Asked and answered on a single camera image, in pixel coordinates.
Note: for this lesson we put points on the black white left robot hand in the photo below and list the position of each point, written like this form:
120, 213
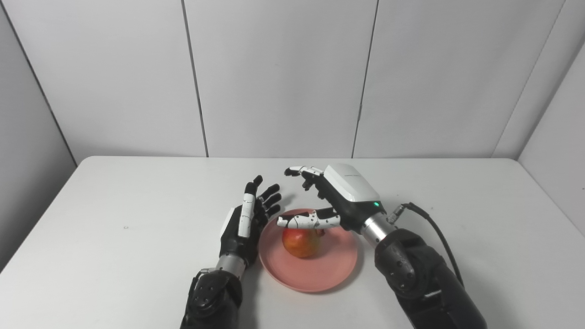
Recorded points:
233, 244

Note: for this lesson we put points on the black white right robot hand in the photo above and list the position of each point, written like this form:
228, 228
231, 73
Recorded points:
349, 192

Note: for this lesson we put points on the red yellow pomegranate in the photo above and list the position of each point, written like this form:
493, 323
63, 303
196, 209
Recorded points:
301, 244

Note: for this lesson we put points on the pink round plate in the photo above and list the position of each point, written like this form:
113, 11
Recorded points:
315, 274

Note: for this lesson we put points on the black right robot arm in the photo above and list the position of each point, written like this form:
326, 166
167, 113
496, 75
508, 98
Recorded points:
420, 278

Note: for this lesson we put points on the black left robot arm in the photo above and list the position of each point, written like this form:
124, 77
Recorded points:
212, 297

